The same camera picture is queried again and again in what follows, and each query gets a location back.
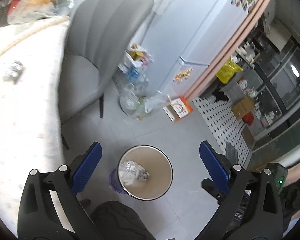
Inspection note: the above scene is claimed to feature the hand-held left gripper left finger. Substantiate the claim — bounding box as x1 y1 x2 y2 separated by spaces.
17 142 103 240

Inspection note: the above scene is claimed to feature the orange and white box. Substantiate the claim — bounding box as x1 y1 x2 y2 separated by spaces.
163 97 194 123

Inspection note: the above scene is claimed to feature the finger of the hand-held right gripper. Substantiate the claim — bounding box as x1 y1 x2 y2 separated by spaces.
201 178 231 201

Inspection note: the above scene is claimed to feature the beige round trash can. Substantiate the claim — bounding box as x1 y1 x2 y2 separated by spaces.
117 145 173 201

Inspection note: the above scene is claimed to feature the white pegboard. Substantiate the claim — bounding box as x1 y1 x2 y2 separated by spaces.
192 94 253 167

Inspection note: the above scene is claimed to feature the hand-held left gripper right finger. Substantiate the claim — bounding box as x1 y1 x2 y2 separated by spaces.
196 141 284 240

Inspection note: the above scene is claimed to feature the white fridge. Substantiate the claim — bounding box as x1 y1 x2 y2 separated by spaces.
130 0 257 100

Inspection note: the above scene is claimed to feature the dark cloth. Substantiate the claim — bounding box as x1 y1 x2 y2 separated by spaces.
281 177 300 211

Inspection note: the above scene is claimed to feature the crushed clear plastic bottle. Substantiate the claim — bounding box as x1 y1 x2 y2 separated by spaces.
119 160 140 187

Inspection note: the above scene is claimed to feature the yellow plastic bag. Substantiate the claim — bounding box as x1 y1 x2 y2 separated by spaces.
216 58 243 85

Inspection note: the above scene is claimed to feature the clear bag of bottles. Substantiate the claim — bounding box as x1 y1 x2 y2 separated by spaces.
118 79 171 121

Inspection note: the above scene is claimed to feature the purple plastic container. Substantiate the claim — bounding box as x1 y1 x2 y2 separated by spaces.
109 168 127 194

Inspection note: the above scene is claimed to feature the brown cardboard box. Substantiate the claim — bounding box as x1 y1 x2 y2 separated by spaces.
231 97 256 120

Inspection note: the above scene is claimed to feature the grey chair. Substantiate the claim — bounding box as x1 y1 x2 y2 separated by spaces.
58 0 155 151

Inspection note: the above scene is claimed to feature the cluster of small fridge stickers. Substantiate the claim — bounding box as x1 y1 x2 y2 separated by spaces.
172 67 193 82

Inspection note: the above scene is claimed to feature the large clear plastic bag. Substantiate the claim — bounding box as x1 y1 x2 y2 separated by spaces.
7 0 75 26

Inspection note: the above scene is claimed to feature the person's dark trouser leg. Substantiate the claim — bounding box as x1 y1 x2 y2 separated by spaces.
89 200 157 240

